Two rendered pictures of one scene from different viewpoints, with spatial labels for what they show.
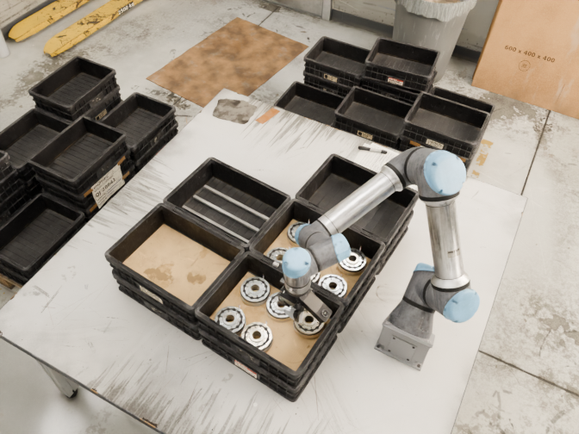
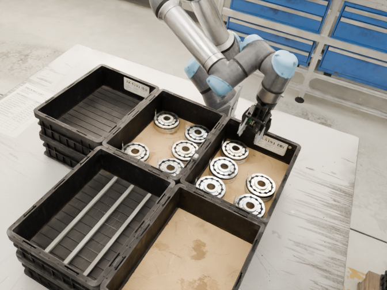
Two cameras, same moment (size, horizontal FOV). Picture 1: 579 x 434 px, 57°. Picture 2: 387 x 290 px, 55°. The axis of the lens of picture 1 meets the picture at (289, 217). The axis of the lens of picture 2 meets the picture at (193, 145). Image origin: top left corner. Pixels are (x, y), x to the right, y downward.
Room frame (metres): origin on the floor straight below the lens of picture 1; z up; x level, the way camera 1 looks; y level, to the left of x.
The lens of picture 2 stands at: (1.21, 0.89, 1.81)
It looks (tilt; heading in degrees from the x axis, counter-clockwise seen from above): 44 degrees down; 260
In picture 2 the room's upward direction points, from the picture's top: 9 degrees clockwise
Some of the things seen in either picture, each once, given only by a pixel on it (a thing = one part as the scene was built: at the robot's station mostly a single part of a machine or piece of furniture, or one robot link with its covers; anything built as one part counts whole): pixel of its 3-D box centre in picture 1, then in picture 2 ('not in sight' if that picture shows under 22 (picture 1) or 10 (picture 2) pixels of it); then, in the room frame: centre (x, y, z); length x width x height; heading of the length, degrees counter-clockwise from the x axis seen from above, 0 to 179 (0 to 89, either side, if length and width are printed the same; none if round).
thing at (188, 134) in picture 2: (332, 286); (197, 133); (1.02, -0.16, 0.86); 0.10 x 0.10 x 0.01
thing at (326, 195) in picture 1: (356, 205); (101, 111); (1.39, -0.26, 0.87); 0.40 x 0.30 x 0.11; 59
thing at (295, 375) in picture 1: (270, 310); (244, 164); (0.88, 0.05, 0.92); 0.40 x 0.30 x 0.02; 59
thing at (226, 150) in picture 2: (308, 320); (235, 149); (0.88, -0.08, 0.86); 0.10 x 0.10 x 0.01
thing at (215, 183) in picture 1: (228, 209); (99, 217); (1.34, 0.24, 0.87); 0.40 x 0.30 x 0.11; 59
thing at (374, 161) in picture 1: (389, 166); (19, 107); (1.79, -0.45, 0.70); 0.33 x 0.23 x 0.01; 64
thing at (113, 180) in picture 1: (108, 184); not in sight; (1.87, 0.94, 0.41); 0.31 x 0.02 x 0.16; 154
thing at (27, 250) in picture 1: (41, 243); not in sight; (1.58, 1.24, 0.26); 0.40 x 0.30 x 0.23; 154
